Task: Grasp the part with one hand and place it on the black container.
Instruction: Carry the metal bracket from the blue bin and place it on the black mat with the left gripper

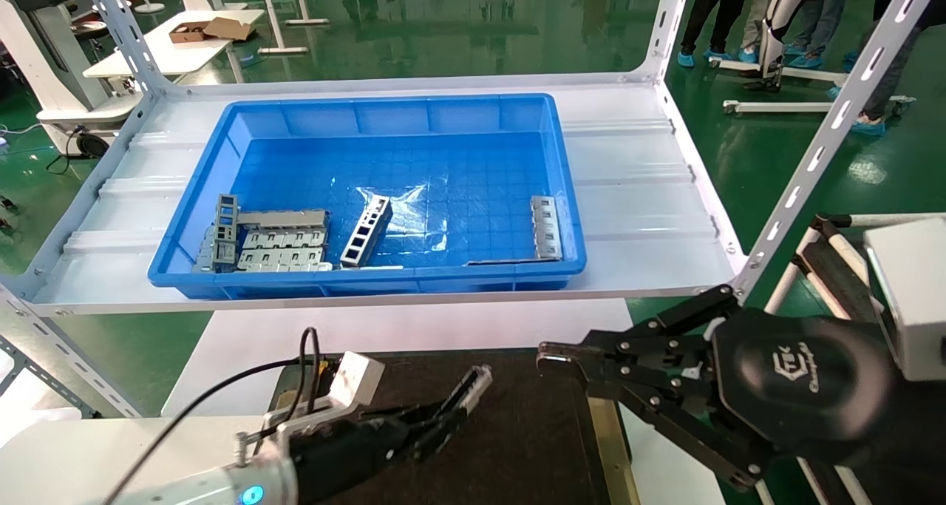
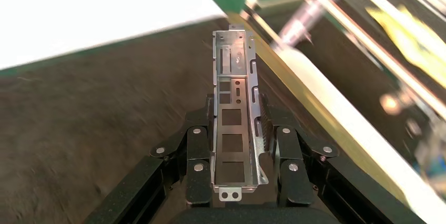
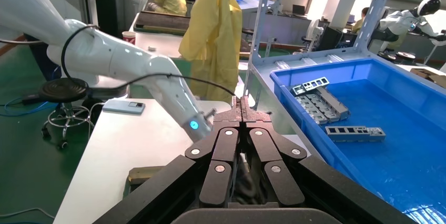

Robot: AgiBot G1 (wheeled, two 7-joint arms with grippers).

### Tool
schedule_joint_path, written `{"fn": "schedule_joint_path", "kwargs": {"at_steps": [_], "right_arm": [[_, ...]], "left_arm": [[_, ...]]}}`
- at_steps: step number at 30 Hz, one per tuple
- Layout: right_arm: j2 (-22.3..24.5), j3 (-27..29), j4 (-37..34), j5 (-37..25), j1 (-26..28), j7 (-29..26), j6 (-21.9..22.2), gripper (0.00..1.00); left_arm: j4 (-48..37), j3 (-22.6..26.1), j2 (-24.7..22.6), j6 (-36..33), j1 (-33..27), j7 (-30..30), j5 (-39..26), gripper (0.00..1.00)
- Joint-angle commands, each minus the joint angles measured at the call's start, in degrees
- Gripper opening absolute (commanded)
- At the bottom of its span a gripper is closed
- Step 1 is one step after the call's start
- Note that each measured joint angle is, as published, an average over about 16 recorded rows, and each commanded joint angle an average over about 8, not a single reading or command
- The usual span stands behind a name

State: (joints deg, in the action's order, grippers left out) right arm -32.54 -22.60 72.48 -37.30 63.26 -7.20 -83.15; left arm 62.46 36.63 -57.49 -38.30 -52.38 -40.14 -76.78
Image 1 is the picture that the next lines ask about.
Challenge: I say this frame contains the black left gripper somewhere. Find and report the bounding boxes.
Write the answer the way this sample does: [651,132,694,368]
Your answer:
[288,405,469,503]

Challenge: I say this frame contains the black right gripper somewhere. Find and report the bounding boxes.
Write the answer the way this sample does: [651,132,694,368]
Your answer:
[537,284,899,492]

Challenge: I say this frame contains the grey metal channel part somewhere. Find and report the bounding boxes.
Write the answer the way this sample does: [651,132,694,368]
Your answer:
[443,364,494,421]

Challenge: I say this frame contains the black flat container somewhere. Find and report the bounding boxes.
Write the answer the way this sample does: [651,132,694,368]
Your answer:
[266,348,636,505]

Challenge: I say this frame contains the long grey metal bar part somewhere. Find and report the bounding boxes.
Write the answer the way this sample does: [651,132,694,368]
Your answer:
[236,209,330,231]

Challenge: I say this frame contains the clear plastic bag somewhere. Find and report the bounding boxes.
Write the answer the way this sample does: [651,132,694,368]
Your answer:
[355,185,452,255]

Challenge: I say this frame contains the grey metal notched plate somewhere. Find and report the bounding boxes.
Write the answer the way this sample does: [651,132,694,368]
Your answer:
[235,248,333,273]
[240,228,327,251]

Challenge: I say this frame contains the white metal shelf rack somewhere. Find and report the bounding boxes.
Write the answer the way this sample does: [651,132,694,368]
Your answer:
[0,0,946,418]

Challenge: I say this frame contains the blue plastic bin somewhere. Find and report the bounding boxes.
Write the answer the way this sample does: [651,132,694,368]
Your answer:
[146,93,588,300]

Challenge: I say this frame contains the person in black trousers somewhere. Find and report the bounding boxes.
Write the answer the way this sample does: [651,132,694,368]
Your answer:
[676,0,756,68]

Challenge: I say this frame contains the person with blue shoe cover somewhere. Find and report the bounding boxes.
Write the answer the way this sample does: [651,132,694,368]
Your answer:
[848,17,922,138]

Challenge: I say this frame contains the white black humanoid robot leg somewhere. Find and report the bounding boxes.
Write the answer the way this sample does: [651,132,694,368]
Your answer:
[743,0,823,93]

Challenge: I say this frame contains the person in grey trousers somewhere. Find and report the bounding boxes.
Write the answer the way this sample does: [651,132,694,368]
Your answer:
[738,0,780,64]

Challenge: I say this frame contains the person in blue jeans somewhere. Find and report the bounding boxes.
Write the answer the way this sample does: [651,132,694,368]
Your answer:
[782,0,851,70]

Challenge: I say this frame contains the cardboard box lid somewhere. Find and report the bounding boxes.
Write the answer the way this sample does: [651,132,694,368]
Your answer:
[203,16,256,41]

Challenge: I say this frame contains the white table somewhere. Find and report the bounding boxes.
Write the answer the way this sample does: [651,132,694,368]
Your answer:
[81,8,267,84]

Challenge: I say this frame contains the brown cardboard box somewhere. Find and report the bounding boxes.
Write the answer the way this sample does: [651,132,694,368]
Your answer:
[169,21,213,44]

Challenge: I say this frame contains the white machine base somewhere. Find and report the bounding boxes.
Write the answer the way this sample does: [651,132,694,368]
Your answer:
[0,0,143,158]

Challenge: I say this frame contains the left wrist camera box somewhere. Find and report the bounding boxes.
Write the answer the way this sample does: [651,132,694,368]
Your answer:
[259,350,387,447]

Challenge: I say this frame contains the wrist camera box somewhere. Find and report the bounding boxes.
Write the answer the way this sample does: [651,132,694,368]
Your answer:
[862,216,946,382]
[259,350,387,447]

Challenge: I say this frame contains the grey metal slotted bracket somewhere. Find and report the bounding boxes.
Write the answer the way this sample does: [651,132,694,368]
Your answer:
[530,195,564,261]

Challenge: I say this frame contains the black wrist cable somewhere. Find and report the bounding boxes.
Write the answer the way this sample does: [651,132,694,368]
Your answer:
[103,327,323,505]

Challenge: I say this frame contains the grey metal ladder frame part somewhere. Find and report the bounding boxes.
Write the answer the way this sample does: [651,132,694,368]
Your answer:
[338,194,392,269]

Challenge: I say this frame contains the white tube frame black padding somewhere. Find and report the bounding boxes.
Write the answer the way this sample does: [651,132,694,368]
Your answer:
[752,211,946,505]

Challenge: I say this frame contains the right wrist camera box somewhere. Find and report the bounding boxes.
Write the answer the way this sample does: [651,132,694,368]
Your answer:
[862,216,946,382]

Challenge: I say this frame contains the small grey metal bracket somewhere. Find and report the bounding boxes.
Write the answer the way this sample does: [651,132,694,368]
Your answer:
[192,226,217,273]

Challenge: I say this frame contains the dark grey slotted bracket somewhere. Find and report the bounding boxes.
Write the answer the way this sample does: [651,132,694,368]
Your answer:
[213,194,239,271]

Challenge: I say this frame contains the white wheeled stand frame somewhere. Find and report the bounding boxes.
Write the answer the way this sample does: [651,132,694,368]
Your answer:
[708,52,917,116]

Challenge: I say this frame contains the white desk frame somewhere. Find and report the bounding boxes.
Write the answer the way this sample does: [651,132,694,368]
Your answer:
[225,0,331,55]

